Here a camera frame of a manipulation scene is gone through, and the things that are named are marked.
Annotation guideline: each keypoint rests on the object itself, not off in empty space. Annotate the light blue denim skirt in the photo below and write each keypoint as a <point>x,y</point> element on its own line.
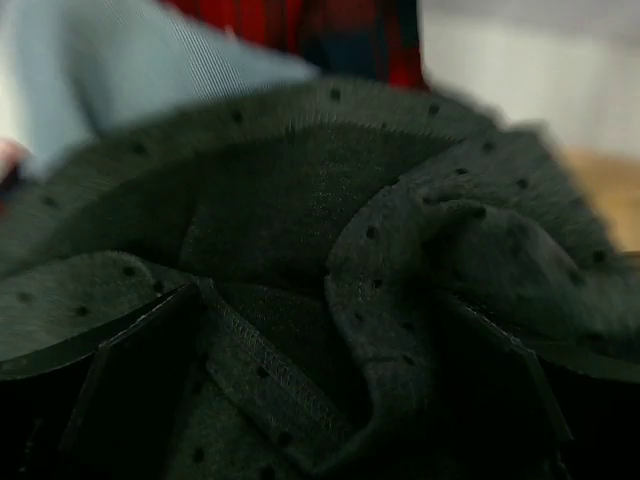
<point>74,70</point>

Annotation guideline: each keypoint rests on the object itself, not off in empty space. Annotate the dark grey dotted skirt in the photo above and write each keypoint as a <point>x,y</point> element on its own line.
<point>322,225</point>

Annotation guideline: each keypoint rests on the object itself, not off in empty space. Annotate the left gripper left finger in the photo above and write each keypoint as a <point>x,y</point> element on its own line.
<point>111,390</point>

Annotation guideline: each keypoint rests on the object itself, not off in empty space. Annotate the red plaid skirt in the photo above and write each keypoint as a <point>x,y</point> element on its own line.
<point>374,39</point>

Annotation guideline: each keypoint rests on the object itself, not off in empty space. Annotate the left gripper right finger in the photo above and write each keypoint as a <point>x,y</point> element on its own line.
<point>519,387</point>

